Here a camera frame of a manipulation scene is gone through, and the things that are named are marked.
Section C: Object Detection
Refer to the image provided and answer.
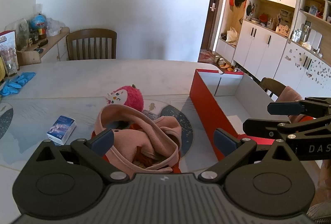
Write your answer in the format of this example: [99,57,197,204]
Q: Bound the dark wooden chair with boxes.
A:
[259,77,287,101]

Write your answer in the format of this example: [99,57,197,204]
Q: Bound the person's right forearm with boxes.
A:
[319,162,331,204]

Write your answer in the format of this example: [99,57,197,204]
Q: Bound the red white carton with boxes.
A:
[0,30,16,51]

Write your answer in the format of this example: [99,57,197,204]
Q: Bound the blue white small box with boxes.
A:
[47,115,77,145]

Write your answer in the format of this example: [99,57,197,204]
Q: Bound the red cardboard box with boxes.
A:
[189,68,291,161]

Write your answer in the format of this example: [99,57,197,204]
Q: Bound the clear plastic bottle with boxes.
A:
[1,47,19,77]

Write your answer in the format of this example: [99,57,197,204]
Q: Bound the white plastic bag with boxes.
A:
[227,27,239,43]

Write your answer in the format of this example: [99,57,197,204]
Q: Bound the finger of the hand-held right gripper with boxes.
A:
[267,97,331,117]
[242,115,331,141]

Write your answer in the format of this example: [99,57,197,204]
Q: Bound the cloth doll with red dress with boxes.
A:
[90,104,181,174]

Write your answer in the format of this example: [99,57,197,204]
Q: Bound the cream storage box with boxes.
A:
[275,24,290,37]

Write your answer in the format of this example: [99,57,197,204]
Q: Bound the brown cardboard box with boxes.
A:
[16,49,42,66]

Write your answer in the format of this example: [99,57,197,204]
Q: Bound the wooden slat-back chair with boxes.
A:
[66,29,117,61]

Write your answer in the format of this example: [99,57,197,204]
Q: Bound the clear plastic bags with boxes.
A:
[47,18,66,37]

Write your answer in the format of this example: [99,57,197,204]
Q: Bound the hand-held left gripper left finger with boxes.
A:
[34,129,128,183]

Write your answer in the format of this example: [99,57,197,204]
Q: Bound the blue globe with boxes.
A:
[30,14,47,31]

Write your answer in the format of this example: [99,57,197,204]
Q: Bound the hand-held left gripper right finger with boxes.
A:
[198,129,298,183]

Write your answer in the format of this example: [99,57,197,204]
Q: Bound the pink plush toy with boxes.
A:
[106,84,144,112]

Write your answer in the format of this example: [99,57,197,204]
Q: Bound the red patterned rug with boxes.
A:
[198,49,220,64]

